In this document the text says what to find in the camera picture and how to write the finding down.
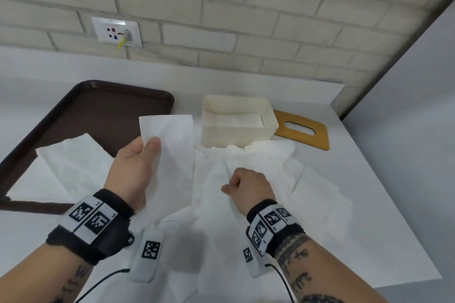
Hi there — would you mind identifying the dark brown plastic tray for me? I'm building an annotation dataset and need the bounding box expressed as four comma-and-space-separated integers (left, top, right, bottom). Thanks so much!
0, 80, 175, 213

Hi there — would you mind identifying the person's right hand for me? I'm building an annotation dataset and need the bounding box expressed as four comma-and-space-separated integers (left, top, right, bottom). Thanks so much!
221, 167, 276, 217

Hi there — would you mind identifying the crumpled white paper tissue sheet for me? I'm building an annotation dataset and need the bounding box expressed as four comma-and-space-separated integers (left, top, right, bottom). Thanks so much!
211, 139, 298, 173

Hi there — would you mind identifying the white plug with yellow tie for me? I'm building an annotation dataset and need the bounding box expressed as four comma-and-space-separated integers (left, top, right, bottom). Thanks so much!
118, 29, 138, 49

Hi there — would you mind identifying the black left wristband with markers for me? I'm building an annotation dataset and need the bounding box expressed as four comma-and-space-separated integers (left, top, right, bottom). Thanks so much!
45, 188, 138, 266

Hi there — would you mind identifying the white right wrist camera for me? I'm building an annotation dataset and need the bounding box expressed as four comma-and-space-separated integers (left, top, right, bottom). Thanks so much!
242, 245, 271, 279

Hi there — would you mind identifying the white wall socket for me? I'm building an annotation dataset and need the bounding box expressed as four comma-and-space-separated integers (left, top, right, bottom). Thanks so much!
91, 17, 143, 49

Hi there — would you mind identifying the person's right forearm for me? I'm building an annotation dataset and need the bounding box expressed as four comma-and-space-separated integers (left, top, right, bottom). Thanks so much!
276, 233, 389, 303

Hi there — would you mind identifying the black wristband with markers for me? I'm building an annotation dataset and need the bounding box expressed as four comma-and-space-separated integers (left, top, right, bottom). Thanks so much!
45, 188, 138, 266
245, 199, 306, 258

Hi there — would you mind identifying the person's left hand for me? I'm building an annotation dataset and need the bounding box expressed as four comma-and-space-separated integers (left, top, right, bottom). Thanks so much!
103, 135, 163, 213

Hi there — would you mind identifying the person's left forearm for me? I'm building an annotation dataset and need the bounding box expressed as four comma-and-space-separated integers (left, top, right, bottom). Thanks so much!
0, 242, 97, 303

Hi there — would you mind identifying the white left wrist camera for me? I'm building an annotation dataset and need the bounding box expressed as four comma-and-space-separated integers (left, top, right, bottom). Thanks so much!
129, 226, 166, 284

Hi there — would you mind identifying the large white paper tissue sheet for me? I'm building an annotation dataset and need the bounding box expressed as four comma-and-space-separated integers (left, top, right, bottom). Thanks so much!
117, 146, 307, 303

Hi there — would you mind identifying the black camera cable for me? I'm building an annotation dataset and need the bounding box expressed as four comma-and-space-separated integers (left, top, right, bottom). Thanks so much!
264, 263, 296, 303
73, 269, 132, 303

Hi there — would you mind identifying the folded white tissues stack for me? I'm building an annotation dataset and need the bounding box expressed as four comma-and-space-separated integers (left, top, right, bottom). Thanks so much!
208, 112, 266, 129

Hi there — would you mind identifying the black right camera cable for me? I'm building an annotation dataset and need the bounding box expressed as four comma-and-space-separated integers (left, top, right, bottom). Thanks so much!
264, 263, 296, 303

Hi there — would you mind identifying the white tissue box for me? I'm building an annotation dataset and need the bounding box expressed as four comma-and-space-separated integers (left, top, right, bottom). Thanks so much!
201, 95, 279, 149

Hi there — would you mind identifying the black left camera cable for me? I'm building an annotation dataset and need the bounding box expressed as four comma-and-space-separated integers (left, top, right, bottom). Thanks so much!
73, 269, 132, 303

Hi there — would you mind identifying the black right wristband with markers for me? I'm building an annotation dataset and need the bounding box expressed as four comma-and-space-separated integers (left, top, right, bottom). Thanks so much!
245, 199, 306, 258

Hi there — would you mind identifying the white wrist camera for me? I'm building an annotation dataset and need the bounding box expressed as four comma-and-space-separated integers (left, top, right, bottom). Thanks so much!
242, 245, 271, 279
129, 226, 166, 284

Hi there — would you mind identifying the wooden tissue box lid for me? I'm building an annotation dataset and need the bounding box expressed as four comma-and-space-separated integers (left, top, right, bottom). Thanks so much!
273, 110, 330, 152

